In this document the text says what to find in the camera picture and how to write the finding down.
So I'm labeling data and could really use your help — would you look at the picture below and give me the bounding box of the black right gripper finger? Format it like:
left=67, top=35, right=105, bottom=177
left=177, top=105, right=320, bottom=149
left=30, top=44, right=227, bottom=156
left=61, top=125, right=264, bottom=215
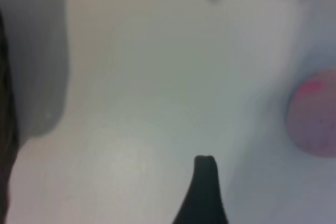
left=172, top=155, right=229, bottom=224

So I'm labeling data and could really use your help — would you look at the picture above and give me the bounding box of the pink peach with green leaf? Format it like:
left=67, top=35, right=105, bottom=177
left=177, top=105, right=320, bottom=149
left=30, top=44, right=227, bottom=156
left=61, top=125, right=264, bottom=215
left=285, top=68, right=336, bottom=159

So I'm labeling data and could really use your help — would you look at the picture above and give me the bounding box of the dark brown wicker basket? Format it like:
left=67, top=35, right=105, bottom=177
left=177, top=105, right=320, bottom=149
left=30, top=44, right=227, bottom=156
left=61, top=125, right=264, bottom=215
left=0, top=8, right=17, bottom=224

